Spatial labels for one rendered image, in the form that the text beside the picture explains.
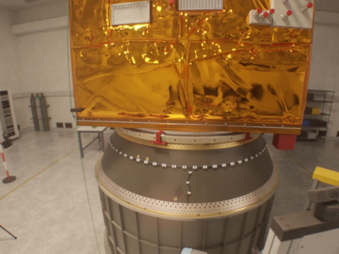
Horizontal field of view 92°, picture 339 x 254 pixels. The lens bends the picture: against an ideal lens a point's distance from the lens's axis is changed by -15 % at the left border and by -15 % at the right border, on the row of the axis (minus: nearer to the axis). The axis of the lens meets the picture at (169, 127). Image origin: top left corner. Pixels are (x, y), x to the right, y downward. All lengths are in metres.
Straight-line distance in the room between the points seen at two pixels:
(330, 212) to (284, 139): 1.15
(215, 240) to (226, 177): 0.56
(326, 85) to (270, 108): 7.07
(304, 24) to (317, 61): 6.71
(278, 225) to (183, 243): 1.23
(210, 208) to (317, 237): 0.97
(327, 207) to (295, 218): 0.10
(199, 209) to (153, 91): 0.97
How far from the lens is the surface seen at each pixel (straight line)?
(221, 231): 1.77
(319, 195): 0.66
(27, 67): 9.96
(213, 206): 1.57
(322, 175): 1.68
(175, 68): 1.47
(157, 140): 1.51
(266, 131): 1.65
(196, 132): 1.51
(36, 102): 9.40
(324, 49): 8.51
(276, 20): 1.58
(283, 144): 1.78
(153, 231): 1.76
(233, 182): 1.64
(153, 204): 1.58
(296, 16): 1.65
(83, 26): 1.77
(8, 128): 8.57
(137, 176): 1.65
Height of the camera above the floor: 2.17
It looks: 15 degrees down
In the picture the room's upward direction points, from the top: straight up
